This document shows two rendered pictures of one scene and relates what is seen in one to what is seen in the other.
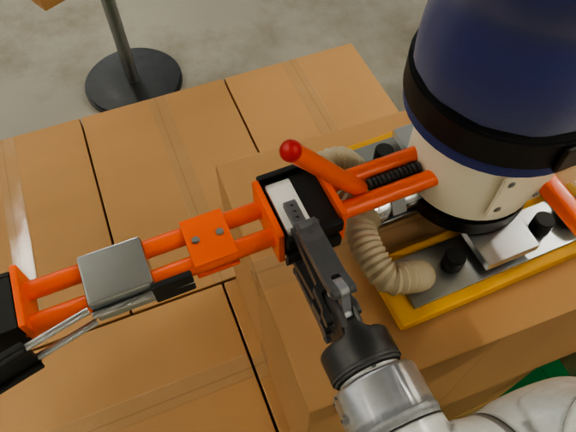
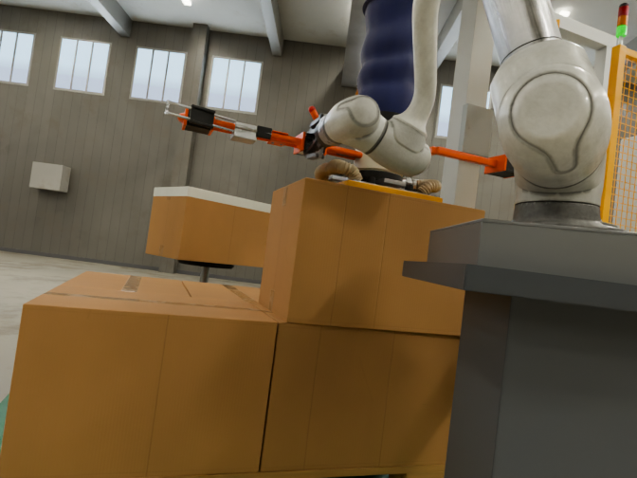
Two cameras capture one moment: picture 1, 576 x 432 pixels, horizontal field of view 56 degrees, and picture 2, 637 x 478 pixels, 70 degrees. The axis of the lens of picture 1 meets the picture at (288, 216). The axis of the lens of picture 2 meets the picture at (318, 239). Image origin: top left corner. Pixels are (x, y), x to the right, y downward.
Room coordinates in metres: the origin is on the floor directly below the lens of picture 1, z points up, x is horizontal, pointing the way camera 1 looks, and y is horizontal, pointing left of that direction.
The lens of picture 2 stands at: (-1.08, -0.13, 0.73)
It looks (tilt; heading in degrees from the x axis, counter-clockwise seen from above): 2 degrees up; 2
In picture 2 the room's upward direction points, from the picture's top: 7 degrees clockwise
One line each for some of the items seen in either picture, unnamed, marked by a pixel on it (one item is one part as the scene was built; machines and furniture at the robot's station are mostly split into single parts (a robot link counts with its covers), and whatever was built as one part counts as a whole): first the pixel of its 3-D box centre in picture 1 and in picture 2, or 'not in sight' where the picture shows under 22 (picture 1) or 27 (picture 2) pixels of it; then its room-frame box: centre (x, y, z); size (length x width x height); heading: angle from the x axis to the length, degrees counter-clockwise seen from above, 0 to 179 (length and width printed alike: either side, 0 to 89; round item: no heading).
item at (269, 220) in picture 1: (298, 211); (310, 145); (0.35, -0.01, 1.08); 0.10 x 0.08 x 0.06; 23
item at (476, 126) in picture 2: not in sight; (476, 131); (1.70, -0.91, 1.62); 0.20 x 0.05 x 0.30; 112
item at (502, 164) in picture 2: not in sight; (504, 166); (0.32, -0.62, 1.08); 0.09 x 0.08 x 0.05; 23
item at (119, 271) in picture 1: (119, 278); (244, 133); (0.26, 0.19, 1.07); 0.07 x 0.07 x 0.04; 23
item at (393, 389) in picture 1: (383, 402); (335, 128); (0.13, -0.09, 1.08); 0.09 x 0.06 x 0.09; 113
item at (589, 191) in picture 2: not in sight; (559, 152); (-0.16, -0.56, 1.00); 0.18 x 0.16 x 0.22; 152
